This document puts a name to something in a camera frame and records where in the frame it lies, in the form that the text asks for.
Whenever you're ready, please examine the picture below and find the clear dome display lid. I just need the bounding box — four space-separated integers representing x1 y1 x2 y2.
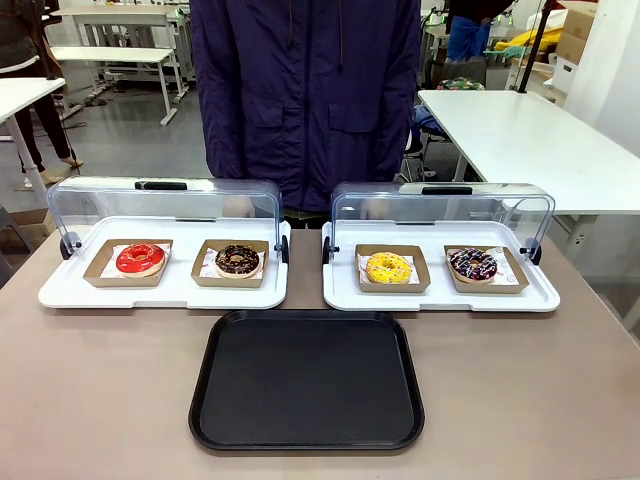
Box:
46 175 291 265
322 181 557 266

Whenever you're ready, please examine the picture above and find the chocolate donut with sprinkles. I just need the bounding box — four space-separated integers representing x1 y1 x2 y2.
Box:
214 244 262 280

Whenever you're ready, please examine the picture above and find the person left forearm navy sleeve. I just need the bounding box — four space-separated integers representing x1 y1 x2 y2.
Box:
369 89 422 201

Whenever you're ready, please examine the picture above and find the brown cardboard food boat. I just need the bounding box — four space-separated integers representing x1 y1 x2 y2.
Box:
443 244 530 295
355 243 432 295
82 238 174 289
190 238 270 289

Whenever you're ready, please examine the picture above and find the white table with frame legs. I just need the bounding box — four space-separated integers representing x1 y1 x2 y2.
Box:
49 46 184 126

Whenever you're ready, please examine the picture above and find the brown cardboard box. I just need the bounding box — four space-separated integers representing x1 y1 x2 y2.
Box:
555 0 596 64

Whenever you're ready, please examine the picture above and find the bystander in blue top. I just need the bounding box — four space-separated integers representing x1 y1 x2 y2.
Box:
446 0 494 64

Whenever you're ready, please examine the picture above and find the person torso navy jacket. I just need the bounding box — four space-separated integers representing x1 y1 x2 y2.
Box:
189 0 422 230

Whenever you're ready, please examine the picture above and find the dark purple striped donut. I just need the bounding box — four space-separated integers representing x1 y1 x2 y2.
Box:
448 246 499 283

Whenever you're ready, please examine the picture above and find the long white workbench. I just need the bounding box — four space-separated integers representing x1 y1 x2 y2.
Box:
52 4 194 96

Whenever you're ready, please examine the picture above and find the bystander in dark clothes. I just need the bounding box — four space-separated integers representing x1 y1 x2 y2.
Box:
0 0 84 169

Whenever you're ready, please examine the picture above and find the red glazed donut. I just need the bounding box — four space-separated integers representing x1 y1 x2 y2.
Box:
115 243 167 279

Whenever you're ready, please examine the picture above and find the white storage box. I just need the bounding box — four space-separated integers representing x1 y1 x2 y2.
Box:
549 54 581 94

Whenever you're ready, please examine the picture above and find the black plastic serving tray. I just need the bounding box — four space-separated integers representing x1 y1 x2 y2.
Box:
188 309 426 454

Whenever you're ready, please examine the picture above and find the person right hand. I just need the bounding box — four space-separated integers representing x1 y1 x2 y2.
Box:
222 195 256 219

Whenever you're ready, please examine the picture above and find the black slanted pole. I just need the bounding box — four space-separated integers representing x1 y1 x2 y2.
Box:
517 0 554 95

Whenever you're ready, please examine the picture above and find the person right forearm navy sleeve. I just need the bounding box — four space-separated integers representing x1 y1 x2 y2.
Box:
195 89 251 200

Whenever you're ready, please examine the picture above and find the white printed paper liner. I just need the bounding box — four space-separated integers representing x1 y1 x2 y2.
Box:
358 253 417 284
201 245 265 279
101 243 173 279
452 246 516 284

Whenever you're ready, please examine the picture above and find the yellow sprinkled donut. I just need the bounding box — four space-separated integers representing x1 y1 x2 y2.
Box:
365 251 413 284

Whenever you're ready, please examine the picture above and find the colourful patterned cushion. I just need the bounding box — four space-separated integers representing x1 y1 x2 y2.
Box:
437 77 486 92

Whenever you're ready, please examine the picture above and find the yellow bag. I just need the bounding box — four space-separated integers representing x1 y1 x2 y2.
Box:
509 27 564 54

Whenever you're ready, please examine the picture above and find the white display tray base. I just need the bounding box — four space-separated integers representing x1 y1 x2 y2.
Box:
322 219 562 314
37 215 292 311

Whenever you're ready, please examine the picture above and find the black office chair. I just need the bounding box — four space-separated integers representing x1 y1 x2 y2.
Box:
402 105 459 184

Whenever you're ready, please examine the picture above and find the large white work table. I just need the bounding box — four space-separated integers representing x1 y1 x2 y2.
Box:
416 89 640 217

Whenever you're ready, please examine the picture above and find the white table with round leg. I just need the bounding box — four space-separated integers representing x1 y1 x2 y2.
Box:
0 77 67 201

